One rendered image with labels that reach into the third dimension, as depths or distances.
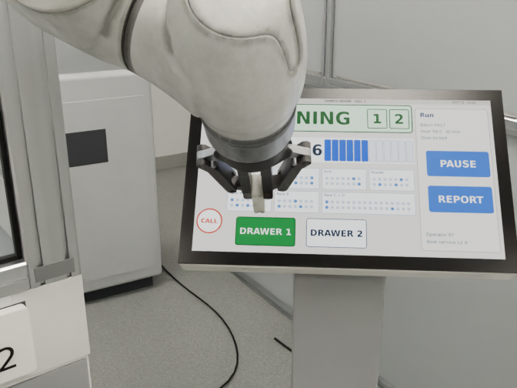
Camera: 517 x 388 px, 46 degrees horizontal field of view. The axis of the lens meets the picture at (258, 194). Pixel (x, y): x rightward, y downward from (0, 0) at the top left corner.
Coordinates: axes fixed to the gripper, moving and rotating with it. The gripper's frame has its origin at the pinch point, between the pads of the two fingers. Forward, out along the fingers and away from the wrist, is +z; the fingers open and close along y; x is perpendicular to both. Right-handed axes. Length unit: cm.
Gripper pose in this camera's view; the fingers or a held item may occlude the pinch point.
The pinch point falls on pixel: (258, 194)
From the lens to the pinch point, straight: 79.6
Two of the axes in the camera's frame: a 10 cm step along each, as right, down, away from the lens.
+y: -10.0, 0.2, 0.3
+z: 0.4, 3.4, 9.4
